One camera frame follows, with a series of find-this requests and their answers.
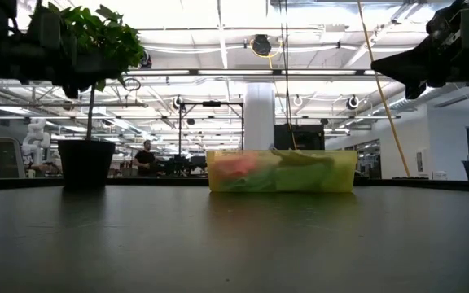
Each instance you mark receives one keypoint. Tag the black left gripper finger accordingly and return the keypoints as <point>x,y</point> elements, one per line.
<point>88,69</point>
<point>77,88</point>

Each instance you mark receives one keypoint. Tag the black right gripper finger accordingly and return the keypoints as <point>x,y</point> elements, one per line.
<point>409,65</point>
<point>415,90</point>

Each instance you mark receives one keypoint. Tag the light blue microfiber towel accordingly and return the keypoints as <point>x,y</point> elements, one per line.
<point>299,177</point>

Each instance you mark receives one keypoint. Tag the yellow plastic bin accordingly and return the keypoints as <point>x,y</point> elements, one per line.
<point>212,179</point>

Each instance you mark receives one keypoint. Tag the pink microfiber towel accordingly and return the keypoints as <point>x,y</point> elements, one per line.
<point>234,164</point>

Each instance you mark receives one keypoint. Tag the white humanoid robot figure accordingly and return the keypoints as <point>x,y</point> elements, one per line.
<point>35,140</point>

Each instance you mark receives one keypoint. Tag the green potted plant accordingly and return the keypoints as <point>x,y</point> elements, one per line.
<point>86,163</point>

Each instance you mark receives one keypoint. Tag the grey mesh chair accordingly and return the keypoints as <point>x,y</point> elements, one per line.
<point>6,156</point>

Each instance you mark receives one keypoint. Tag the person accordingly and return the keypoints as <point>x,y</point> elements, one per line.
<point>145,158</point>

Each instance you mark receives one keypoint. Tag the black cabinet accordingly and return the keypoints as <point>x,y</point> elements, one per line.
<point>299,136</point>

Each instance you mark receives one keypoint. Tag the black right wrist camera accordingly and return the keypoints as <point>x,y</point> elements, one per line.
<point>468,26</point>

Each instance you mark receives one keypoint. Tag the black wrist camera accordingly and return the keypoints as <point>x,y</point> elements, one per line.
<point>43,30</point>
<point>468,26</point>

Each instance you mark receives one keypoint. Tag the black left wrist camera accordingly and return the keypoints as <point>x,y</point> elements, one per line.
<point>43,30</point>

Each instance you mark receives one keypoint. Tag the black aluminium table frame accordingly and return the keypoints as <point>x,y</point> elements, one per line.
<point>157,182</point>

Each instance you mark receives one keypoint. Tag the black metal frame rig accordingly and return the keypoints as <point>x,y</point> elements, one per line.
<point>212,103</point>

